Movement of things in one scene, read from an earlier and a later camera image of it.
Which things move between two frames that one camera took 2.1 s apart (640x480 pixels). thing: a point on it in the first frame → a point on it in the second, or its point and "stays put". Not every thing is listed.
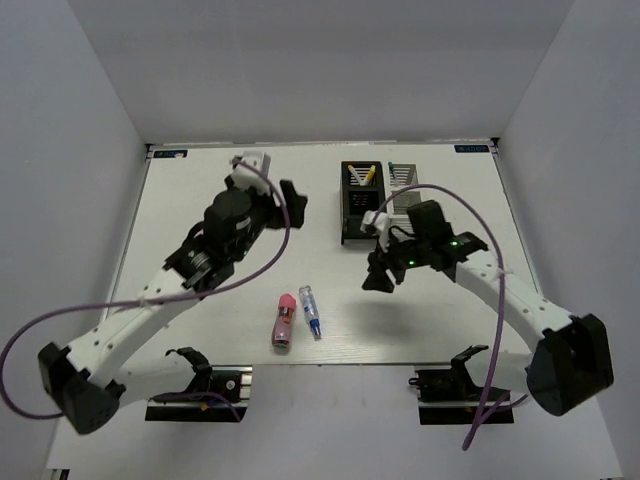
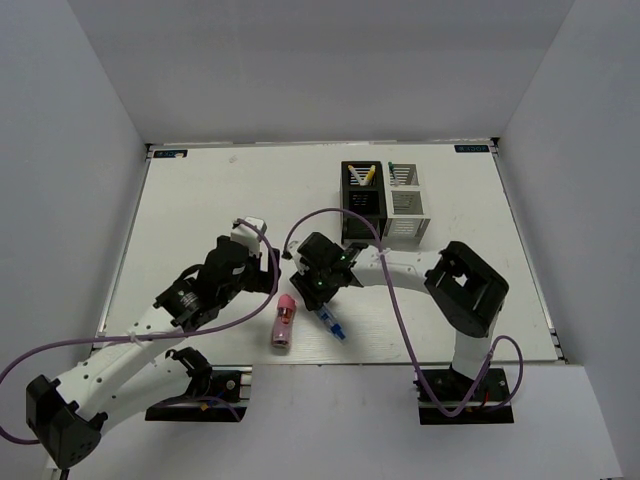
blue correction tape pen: (311, 311) → (331, 323)
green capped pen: (391, 167) stays put
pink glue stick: (283, 321) stays put
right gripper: (378, 278) → (314, 296)
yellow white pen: (371, 172) stays put
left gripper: (296, 202) → (263, 280)
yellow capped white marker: (362, 182) stays put
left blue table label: (170, 154) stays put
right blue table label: (471, 148) stays put
